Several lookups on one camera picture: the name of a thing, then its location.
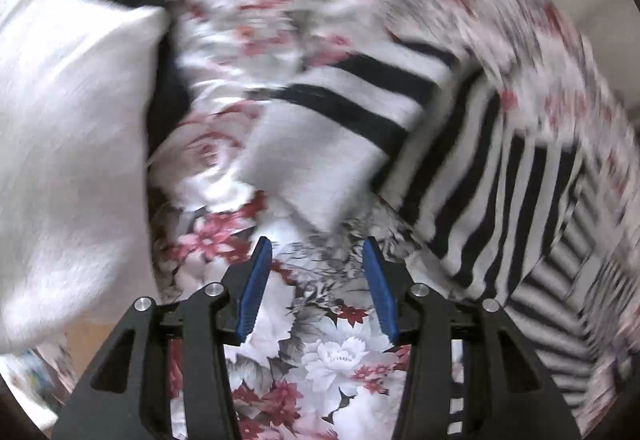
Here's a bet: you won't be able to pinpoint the black white striped knit sweater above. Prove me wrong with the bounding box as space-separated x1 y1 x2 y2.
375 68 623 396

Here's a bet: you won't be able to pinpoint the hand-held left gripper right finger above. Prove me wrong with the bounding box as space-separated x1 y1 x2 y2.
362 236 583 440

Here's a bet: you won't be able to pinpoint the floral bedsheet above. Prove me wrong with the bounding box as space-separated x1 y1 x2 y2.
50 0 640 440

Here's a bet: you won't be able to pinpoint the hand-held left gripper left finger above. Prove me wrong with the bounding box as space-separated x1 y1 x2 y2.
59 236 274 440

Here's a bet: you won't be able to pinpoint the white knit garment black bands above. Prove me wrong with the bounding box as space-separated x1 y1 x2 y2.
240 48 453 233

